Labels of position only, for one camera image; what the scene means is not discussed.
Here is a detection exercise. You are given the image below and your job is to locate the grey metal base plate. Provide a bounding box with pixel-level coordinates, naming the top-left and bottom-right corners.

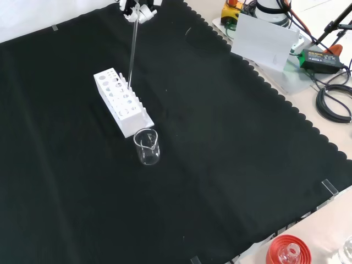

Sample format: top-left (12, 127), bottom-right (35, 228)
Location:
top-left (211, 16), bottom-right (327, 96)

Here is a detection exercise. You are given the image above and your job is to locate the clear glass rod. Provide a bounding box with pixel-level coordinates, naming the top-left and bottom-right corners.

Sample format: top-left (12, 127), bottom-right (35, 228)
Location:
top-left (127, 15), bottom-right (139, 91)

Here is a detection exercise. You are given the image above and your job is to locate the black power adapter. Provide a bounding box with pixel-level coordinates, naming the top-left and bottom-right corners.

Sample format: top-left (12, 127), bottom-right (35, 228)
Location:
top-left (299, 48), bottom-right (346, 74)

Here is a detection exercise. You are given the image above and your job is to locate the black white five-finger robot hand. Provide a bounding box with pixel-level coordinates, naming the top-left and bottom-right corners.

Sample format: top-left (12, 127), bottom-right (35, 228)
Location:
top-left (118, 0), bottom-right (163, 24)

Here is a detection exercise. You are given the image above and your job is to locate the coiled black cable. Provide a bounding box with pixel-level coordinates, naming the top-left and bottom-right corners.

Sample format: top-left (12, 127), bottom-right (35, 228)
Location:
top-left (315, 84), bottom-right (352, 124)

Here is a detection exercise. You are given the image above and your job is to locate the black scalloped bench cloth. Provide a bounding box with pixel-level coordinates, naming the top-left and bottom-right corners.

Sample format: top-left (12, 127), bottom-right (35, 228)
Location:
top-left (0, 0), bottom-right (352, 264)

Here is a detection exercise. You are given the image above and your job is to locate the small clear glass flask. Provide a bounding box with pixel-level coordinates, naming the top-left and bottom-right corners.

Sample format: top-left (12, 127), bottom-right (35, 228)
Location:
top-left (278, 243), bottom-right (301, 264)

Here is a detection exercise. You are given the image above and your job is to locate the black tripod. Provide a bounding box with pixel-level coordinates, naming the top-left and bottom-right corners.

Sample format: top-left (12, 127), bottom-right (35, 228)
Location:
top-left (316, 2), bottom-right (352, 47)

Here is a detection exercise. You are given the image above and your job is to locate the orange tripod part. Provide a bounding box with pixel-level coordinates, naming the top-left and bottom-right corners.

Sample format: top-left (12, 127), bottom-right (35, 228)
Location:
top-left (324, 43), bottom-right (344, 56)

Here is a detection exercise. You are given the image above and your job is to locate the pale board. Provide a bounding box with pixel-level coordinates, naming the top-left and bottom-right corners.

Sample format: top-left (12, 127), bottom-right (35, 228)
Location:
top-left (230, 13), bottom-right (301, 73)

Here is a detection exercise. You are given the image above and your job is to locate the small clear glass beaker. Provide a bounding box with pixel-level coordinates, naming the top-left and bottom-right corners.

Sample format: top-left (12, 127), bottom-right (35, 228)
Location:
top-left (133, 128), bottom-right (161, 166)

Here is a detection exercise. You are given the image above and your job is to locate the clear glass vessel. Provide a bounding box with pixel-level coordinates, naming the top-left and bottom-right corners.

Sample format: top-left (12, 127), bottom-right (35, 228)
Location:
top-left (337, 235), bottom-right (352, 264)

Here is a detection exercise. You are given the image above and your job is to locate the white test tube rack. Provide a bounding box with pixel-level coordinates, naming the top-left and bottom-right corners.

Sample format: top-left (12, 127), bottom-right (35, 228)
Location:
top-left (93, 67), bottom-right (154, 139)

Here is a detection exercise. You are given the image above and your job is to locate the yellow stop button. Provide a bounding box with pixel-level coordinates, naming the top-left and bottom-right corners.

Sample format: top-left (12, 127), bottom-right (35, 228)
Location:
top-left (221, 0), bottom-right (245, 26)

